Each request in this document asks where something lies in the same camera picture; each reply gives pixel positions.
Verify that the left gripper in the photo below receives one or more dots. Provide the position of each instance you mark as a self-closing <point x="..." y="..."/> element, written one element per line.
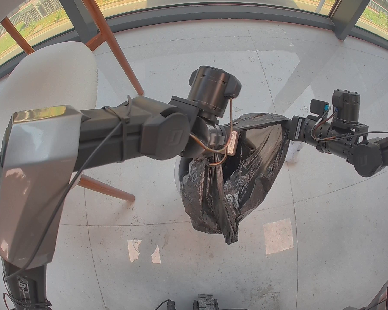
<point x="223" y="137"/>

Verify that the white trash bin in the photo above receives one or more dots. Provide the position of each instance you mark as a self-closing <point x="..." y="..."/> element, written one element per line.
<point x="180" y="173"/>

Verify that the white wooden chair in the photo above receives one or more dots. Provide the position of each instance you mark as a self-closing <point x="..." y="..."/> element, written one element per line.
<point x="51" y="73"/>

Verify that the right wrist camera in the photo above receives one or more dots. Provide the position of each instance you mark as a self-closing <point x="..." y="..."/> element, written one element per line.
<point x="318" y="107"/>

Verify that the window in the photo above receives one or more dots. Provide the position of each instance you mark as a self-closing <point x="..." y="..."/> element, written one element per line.
<point x="352" y="11"/>

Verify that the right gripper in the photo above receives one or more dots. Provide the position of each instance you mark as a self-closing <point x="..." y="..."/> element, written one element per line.
<point x="302" y="129"/>

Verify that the black plastic bag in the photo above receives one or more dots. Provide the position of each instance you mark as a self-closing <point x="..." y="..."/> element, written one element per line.
<point x="245" y="173"/>

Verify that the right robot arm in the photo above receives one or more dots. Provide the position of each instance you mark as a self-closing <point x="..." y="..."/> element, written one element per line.
<point x="368" y="157"/>

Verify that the crumpled white paper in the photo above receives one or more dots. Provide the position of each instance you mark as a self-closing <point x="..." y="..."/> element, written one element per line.
<point x="294" y="152"/>

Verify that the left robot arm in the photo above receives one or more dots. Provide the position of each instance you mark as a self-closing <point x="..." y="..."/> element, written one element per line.
<point x="51" y="160"/>

